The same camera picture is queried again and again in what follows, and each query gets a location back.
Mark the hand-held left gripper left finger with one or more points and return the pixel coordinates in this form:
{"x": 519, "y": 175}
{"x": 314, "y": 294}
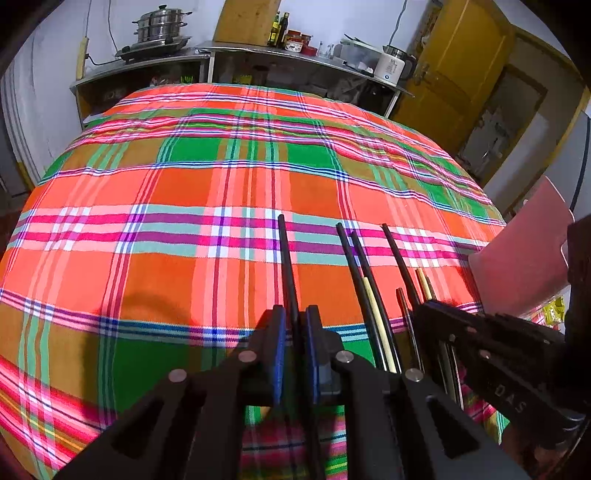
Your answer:
{"x": 278, "y": 355}

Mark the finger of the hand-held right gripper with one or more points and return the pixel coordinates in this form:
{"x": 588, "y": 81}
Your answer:
{"x": 489, "y": 337}

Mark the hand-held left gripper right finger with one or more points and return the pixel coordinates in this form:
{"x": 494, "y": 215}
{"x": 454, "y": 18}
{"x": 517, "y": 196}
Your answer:
{"x": 315, "y": 355}

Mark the beige wooden chopstick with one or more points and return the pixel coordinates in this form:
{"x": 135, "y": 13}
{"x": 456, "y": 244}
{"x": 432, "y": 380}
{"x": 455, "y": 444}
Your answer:
{"x": 423, "y": 284}
{"x": 373, "y": 304}

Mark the dark brown chopstick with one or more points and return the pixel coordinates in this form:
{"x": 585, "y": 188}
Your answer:
{"x": 407, "y": 323}

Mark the pink plastic utensil holder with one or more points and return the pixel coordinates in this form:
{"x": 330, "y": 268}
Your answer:
{"x": 521, "y": 258}

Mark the black chopstick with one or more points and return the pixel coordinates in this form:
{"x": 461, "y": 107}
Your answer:
{"x": 350, "y": 258}
{"x": 399, "y": 258}
{"x": 358, "y": 249}
{"x": 287, "y": 267}

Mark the yellow snack packet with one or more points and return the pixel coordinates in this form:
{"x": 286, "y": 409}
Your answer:
{"x": 554, "y": 314}

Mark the plaid tablecloth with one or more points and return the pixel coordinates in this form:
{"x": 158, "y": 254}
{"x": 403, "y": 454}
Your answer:
{"x": 161, "y": 207}

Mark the yellow wooden door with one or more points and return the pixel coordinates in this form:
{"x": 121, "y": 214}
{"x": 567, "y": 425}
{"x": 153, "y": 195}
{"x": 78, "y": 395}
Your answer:
{"x": 452, "y": 60}

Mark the white electric kettle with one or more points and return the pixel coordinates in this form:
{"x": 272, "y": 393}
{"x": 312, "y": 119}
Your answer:
{"x": 390, "y": 67}

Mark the grey rice cooker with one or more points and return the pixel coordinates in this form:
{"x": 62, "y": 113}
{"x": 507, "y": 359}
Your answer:
{"x": 358, "y": 55}

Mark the red flat tin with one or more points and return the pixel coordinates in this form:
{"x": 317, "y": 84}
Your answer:
{"x": 310, "y": 50}

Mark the clear drinking glass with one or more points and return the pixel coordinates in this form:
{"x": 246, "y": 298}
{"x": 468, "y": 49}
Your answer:
{"x": 328, "y": 50}

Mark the tall steel shelf table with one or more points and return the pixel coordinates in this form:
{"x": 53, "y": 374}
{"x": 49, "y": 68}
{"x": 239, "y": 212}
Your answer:
{"x": 258, "y": 50}

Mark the white jar red lid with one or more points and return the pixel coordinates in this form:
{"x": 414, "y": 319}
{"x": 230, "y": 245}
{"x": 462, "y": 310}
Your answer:
{"x": 293, "y": 41}

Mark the low steel shelf table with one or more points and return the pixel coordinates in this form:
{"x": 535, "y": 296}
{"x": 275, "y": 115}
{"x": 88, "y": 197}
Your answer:
{"x": 138, "y": 70}

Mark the dark sauce bottles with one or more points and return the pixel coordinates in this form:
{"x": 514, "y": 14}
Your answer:
{"x": 274, "y": 32}

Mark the dark sauce bottle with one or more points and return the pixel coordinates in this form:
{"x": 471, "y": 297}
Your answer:
{"x": 284, "y": 30}

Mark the black induction cooker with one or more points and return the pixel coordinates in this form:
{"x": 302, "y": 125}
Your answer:
{"x": 152, "y": 48}

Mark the wooden cutting board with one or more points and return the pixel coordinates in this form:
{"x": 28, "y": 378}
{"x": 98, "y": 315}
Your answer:
{"x": 244, "y": 21}

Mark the steel steamer pot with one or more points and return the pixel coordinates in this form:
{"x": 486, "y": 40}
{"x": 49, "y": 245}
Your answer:
{"x": 159, "y": 23}

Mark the beige power strip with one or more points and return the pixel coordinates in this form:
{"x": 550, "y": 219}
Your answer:
{"x": 82, "y": 57}

